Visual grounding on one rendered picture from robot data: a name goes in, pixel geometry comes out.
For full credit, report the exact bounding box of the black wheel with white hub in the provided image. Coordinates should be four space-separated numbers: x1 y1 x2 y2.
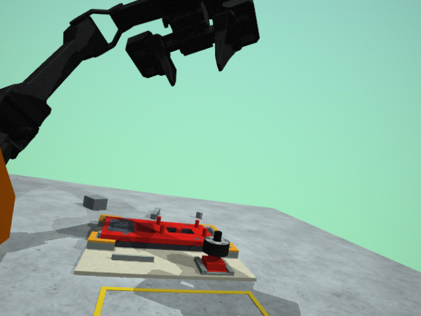
202 236 230 257

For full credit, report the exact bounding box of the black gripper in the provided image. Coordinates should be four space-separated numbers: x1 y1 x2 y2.
125 0 260 86

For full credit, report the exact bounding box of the yellow rectangular outline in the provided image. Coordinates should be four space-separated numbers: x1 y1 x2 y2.
94 287 269 316

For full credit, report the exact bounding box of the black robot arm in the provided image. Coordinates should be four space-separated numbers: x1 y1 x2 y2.
0 0 230 165

